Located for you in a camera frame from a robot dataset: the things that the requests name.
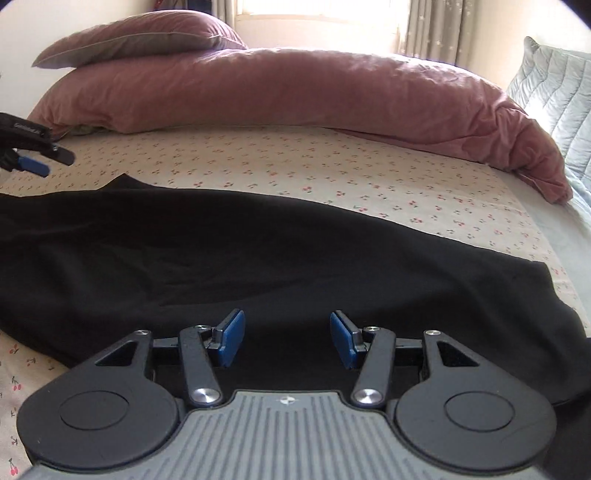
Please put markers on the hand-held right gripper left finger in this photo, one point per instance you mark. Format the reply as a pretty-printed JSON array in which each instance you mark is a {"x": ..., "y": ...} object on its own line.
[{"x": 231, "y": 337}]

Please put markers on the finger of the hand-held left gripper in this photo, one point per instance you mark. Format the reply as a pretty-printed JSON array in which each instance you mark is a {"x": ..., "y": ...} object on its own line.
[
  {"x": 55, "y": 152},
  {"x": 34, "y": 166}
]

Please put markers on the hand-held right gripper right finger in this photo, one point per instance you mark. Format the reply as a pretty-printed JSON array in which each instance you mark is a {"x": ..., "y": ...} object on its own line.
[{"x": 342, "y": 339}]

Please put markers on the black pants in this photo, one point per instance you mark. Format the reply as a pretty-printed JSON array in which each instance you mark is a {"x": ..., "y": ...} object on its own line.
[{"x": 194, "y": 267}]

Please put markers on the pink pillow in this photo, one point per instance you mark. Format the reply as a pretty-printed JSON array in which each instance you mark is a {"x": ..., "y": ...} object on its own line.
[
  {"x": 138, "y": 37},
  {"x": 286, "y": 92}
]

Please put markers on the cherry print bed sheet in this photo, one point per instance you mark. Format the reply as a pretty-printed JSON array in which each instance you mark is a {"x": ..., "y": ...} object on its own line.
[{"x": 286, "y": 161}]

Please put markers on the pale grey bed cover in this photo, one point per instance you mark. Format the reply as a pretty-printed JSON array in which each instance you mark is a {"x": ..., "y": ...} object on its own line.
[{"x": 563, "y": 240}]

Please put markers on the bright window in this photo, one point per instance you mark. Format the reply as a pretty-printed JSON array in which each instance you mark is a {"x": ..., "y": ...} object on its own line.
[{"x": 318, "y": 18}]

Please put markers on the grey quilted blanket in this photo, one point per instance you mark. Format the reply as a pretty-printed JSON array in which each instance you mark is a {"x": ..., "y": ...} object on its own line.
[{"x": 554, "y": 92}]

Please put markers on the grey star print curtain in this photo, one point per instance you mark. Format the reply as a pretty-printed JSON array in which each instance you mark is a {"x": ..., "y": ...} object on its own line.
[{"x": 438, "y": 27}]

